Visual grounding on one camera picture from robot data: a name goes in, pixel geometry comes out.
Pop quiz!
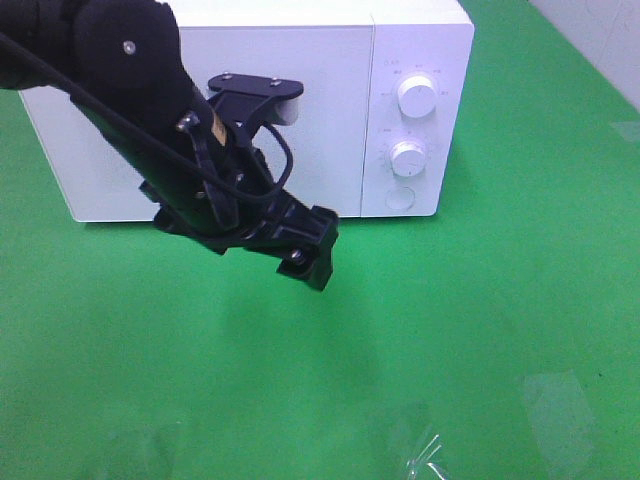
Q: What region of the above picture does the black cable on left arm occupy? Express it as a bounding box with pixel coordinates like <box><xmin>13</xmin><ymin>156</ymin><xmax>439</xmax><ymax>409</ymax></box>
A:
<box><xmin>0</xmin><ymin>32</ymin><xmax>295</xmax><ymax>234</ymax></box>

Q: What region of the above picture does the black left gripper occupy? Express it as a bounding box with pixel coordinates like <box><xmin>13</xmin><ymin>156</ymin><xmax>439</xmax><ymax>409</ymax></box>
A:
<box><xmin>140</xmin><ymin>119</ymin><xmax>339</xmax><ymax>291</ymax></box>

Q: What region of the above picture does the clear tape piece on table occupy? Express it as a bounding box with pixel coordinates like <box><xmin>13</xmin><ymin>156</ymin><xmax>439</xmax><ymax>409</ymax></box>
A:
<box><xmin>400</xmin><ymin>425</ymin><xmax>451</xmax><ymax>480</ymax></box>

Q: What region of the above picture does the white microwave oven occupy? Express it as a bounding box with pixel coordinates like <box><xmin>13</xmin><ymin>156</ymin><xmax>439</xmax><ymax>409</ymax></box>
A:
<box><xmin>18</xmin><ymin>0</ymin><xmax>476</xmax><ymax>224</ymax></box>

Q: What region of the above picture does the white microwave knob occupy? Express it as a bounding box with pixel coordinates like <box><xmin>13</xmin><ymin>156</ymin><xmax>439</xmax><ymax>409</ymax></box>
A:
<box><xmin>395</xmin><ymin>72</ymin><xmax>438</xmax><ymax>119</ymax></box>
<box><xmin>390</xmin><ymin>140</ymin><xmax>427</xmax><ymax>178</ymax></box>

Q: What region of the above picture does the round microwave door button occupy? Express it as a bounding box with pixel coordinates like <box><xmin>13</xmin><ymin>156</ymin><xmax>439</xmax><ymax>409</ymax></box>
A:
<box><xmin>385</xmin><ymin>186</ymin><xmax>415</xmax><ymax>211</ymax></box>

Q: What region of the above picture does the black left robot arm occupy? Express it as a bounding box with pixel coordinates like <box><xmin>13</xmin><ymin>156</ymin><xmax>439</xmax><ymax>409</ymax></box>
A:
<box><xmin>1</xmin><ymin>1</ymin><xmax>338</xmax><ymax>291</ymax></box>

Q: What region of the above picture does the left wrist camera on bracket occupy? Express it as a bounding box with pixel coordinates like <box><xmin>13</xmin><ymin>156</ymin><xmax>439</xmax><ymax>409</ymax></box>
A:
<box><xmin>207</xmin><ymin>72</ymin><xmax>304</xmax><ymax>126</ymax></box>

